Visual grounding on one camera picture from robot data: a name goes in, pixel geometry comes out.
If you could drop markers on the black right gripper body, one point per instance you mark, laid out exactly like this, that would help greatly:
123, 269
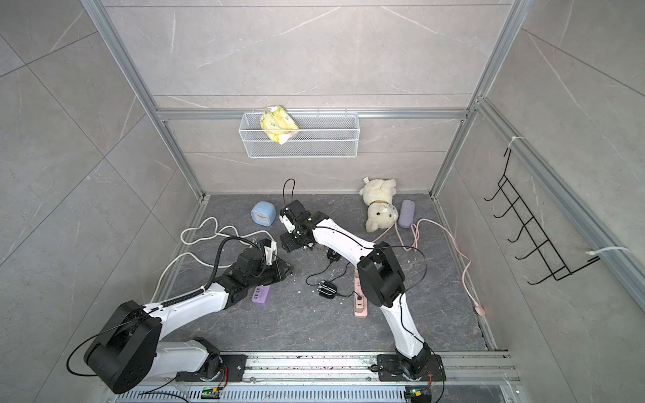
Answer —
294, 241

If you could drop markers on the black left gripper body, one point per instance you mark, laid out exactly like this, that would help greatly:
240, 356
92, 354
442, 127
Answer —
267, 275

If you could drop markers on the purple power strip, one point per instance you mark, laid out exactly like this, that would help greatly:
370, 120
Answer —
261, 295

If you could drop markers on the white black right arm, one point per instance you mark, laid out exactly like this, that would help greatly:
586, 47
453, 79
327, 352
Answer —
381, 279

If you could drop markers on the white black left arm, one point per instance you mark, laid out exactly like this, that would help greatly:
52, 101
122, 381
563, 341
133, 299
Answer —
132, 345

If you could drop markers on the black silver shaver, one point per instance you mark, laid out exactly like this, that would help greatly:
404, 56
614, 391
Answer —
327, 289

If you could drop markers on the light blue alarm clock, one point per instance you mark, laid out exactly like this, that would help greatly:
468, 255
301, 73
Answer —
263, 213

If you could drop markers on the white teddy bear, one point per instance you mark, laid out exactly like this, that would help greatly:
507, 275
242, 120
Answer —
378, 196

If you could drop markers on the pink power strip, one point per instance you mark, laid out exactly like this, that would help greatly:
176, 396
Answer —
360, 302

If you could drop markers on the lavender oval case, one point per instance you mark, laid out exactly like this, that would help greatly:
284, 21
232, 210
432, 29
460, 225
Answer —
407, 214

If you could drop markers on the white wire wall basket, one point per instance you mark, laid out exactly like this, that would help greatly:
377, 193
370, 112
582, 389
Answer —
317, 135

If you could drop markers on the metal base rail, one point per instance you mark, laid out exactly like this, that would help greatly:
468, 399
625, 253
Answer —
343, 377

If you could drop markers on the black wall hook rack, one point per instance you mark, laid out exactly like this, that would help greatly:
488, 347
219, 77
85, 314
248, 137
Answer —
532, 230

